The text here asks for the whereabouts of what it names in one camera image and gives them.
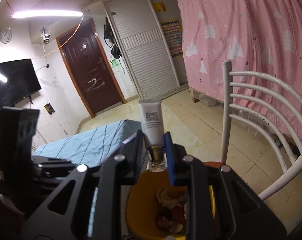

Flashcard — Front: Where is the red patterned sock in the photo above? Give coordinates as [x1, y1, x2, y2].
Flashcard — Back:
[163, 202, 189, 228]

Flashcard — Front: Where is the orange string light cable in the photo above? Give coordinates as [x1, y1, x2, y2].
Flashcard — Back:
[30, 21, 83, 60]

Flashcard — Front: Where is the colourful grid chart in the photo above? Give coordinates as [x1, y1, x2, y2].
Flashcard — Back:
[161, 18, 184, 58]

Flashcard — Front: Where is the white metal chair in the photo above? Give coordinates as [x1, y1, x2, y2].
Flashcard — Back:
[221, 60, 302, 201]

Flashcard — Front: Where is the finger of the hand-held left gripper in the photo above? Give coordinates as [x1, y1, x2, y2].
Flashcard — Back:
[38, 165, 77, 179]
[31, 155, 75, 167]

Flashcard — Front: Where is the white slatted wardrobe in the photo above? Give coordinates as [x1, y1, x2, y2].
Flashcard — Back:
[103, 0, 189, 100]

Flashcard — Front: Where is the small black hanging bag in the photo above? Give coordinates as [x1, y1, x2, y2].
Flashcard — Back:
[110, 44, 123, 60]

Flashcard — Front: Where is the black wall television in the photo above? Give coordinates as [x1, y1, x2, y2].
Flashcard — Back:
[0, 58, 42, 107]

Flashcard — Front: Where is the yellow bin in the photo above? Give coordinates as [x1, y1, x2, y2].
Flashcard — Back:
[125, 161, 216, 240]

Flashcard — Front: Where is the white cream tube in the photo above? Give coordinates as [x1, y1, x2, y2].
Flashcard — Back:
[138, 99, 167, 172]

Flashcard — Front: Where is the ceiling light tube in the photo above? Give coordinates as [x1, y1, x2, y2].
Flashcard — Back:
[12, 9, 83, 19]

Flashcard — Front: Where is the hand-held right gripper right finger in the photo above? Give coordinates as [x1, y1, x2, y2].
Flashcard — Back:
[164, 131, 288, 240]

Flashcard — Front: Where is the round wall clock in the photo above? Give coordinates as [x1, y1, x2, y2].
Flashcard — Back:
[0, 27, 12, 44]

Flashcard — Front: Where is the dark wall picture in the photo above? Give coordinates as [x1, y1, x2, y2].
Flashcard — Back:
[44, 103, 57, 116]

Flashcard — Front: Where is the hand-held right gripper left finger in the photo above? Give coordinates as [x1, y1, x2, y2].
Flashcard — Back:
[20, 131, 145, 240]

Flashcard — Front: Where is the pink tree print curtain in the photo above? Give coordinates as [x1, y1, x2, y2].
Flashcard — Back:
[178, 0, 302, 141]

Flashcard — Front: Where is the dark brown door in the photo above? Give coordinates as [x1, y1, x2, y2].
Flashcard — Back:
[56, 18, 127, 118]

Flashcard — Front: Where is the light blue striped sheet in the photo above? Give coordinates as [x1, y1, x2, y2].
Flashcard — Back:
[33, 119, 139, 168]

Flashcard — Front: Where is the large black hanging bag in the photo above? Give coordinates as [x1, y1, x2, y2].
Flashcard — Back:
[103, 17, 114, 47]

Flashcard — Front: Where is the cream massage comb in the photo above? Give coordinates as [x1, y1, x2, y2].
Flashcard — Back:
[156, 187, 176, 206]

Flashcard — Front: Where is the white security camera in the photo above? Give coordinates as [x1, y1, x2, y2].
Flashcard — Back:
[40, 28, 52, 45]

